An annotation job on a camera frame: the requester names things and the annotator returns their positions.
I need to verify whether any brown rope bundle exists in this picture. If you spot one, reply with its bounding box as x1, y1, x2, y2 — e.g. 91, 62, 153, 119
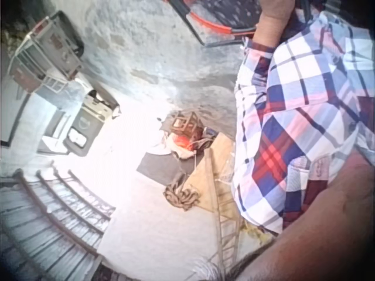
163, 172, 202, 212

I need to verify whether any corrugated metal roof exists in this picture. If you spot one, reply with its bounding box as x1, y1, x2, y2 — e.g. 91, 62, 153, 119
0, 168, 117, 281

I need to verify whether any wooden ladder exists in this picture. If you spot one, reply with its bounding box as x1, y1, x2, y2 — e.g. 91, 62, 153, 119
202, 149, 244, 275

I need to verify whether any tan board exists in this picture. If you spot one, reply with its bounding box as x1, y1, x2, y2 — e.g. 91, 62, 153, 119
180, 133, 240, 225

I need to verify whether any dark grey mat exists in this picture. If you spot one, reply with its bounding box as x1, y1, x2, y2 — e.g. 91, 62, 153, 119
136, 152, 206, 187

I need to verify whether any wooden stool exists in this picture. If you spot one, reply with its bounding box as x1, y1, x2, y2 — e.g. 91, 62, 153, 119
171, 110, 203, 136

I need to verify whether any heap of cloths and bags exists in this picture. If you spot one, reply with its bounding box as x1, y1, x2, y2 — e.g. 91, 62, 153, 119
146, 118, 219, 160

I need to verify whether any grey truck cab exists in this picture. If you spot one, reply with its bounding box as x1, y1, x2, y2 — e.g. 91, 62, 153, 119
36, 77, 122, 157

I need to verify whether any black frame with orange hose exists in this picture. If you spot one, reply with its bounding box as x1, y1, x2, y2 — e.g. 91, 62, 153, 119
163, 0, 264, 47

